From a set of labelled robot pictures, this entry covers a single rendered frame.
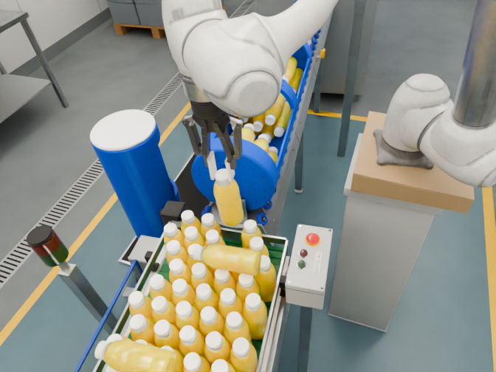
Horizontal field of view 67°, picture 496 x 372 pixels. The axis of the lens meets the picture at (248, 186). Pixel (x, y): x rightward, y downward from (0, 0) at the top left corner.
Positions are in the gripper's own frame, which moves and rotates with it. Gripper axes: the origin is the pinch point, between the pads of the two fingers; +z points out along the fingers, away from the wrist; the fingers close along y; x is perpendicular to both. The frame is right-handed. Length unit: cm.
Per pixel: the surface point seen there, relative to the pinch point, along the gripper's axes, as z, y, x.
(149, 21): 115, 216, -351
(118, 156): 36, 60, -36
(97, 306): 46, 41, 21
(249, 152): 14.3, -0.1, -22.1
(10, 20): 46, 241, -185
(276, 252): 46.2, -10.1, -9.0
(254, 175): 22.0, -1.6, -20.2
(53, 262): 18, 41, 23
